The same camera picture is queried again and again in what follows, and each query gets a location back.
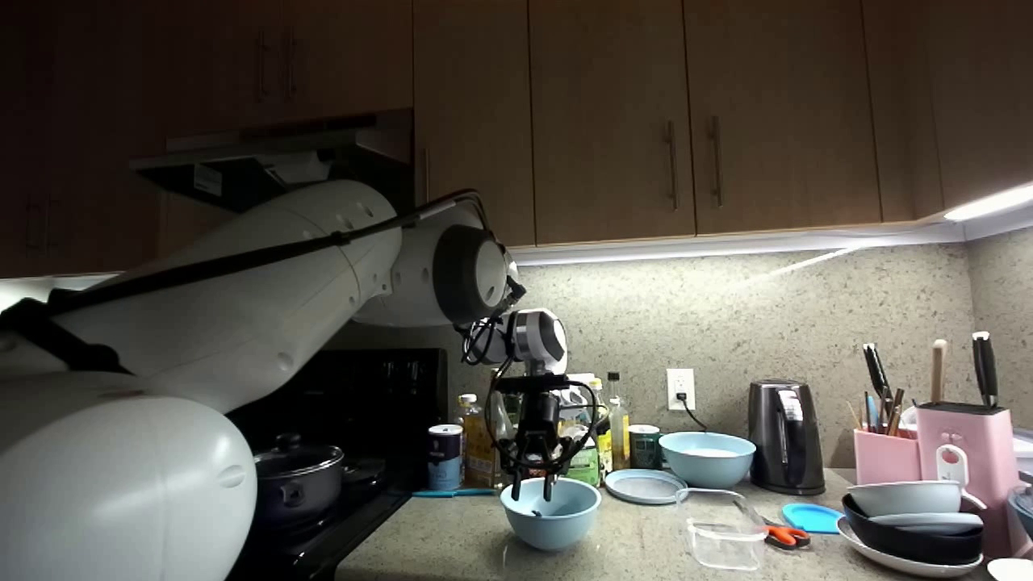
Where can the white wall outlet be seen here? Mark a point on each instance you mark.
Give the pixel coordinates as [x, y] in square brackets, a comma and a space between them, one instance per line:
[680, 381]

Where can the under cabinet light strip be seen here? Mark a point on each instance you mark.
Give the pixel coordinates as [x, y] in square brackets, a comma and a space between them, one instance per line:
[989, 205]

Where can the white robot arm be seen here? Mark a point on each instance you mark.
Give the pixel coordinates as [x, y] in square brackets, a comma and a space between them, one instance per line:
[117, 444]

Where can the black electric kettle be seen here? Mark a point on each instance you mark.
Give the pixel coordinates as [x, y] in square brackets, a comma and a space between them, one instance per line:
[781, 423]

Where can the light blue front bowl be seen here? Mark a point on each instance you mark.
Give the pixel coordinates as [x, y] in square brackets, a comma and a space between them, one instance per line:
[549, 524]

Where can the blue white salt canister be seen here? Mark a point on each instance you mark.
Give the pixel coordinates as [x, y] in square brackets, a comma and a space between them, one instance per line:
[444, 460]

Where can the light blue plate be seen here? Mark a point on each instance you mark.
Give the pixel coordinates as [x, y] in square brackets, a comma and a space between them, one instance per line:
[645, 484]

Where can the light blue bowl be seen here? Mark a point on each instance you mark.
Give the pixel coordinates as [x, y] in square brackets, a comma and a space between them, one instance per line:
[707, 460]
[549, 524]

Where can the pink utensil holder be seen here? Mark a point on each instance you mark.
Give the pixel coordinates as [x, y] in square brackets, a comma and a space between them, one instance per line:
[884, 455]

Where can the range hood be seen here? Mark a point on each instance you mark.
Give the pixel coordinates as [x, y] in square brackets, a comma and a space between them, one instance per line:
[252, 166]

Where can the red handled tool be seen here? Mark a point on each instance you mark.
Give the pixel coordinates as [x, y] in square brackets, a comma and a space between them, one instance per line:
[775, 533]

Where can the olive oil bottle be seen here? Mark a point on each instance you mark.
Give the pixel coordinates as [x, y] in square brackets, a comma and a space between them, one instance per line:
[619, 422]

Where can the pink knife block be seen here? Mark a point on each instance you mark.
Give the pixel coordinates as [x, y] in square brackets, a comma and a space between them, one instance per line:
[975, 447]

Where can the blue round lid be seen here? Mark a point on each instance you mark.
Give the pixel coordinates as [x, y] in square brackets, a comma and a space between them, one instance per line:
[812, 519]

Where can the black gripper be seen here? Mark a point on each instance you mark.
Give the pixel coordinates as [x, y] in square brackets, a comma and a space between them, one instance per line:
[540, 423]

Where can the stack of dark bowls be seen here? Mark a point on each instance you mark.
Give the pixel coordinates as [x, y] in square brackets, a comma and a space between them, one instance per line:
[921, 521]

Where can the teal silicone spatula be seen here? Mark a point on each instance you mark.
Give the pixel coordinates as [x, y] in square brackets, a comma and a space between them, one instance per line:
[453, 494]

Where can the black cooking pot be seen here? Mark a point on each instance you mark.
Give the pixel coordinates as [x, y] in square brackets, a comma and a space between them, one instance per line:
[297, 480]

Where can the light blue back bowl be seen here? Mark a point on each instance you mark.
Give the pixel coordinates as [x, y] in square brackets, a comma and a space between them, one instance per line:
[707, 460]

